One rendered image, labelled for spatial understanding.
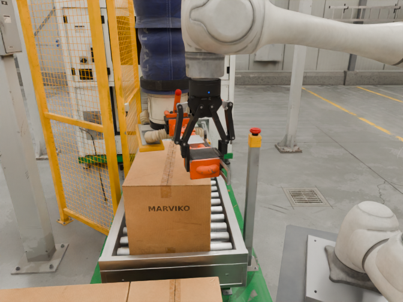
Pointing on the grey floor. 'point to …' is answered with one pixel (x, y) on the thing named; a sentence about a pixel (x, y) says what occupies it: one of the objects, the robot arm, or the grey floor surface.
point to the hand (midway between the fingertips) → (204, 158)
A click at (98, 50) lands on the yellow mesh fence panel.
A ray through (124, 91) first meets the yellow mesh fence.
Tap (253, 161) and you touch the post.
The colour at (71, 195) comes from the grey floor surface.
